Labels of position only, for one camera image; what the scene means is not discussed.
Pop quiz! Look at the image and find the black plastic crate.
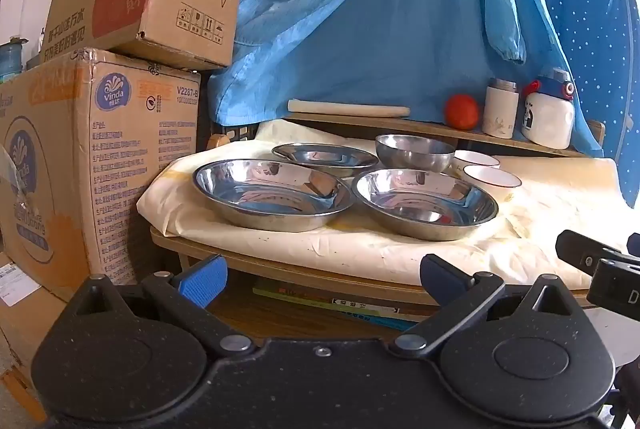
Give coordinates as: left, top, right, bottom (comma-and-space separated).
209, 120, 273, 146

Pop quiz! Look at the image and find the cream table cloth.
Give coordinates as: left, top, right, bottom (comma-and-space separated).
137, 119, 640, 288

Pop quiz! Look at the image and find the stainless steel plate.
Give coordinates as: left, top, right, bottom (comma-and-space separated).
192, 158, 356, 233
351, 168, 500, 242
272, 142, 381, 179

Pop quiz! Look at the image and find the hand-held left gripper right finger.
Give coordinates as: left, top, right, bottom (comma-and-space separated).
389, 253, 578, 358

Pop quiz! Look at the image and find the large cardboard box blue logo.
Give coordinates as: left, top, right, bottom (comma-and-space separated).
0, 48, 202, 303

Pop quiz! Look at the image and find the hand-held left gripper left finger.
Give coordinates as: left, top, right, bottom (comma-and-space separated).
70, 253, 256, 357

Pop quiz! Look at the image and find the white thermos cup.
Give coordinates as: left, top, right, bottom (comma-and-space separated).
482, 78, 519, 140

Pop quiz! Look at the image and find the blue polka dot fabric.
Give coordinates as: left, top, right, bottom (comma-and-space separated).
502, 0, 640, 210

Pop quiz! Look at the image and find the white bowl with red rim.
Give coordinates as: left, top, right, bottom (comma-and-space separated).
462, 164, 523, 201
451, 150, 501, 176

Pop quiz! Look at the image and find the blue book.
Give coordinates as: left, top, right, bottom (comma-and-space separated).
345, 309, 418, 331

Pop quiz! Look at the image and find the blue plastic container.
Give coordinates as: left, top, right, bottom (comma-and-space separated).
0, 38, 29, 83

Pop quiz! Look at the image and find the white bottle with blue lid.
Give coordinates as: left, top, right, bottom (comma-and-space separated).
520, 68, 576, 150

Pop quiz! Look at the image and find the wooden shelf board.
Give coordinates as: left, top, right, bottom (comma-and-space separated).
287, 111, 606, 158

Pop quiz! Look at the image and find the wooden table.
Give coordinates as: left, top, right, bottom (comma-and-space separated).
150, 224, 601, 310

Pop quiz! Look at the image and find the light blue cloth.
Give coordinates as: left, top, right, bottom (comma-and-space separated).
207, 0, 606, 160

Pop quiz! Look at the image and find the cardboard box with paper label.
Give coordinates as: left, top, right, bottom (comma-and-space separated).
0, 249, 69, 423

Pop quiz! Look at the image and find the stainless steel bowl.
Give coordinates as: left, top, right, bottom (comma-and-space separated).
375, 134, 457, 174

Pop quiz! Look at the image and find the wooden rolling pin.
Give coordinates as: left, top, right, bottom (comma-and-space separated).
287, 99, 411, 119

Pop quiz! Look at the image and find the red tomato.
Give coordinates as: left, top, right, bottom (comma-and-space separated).
444, 94, 480, 130

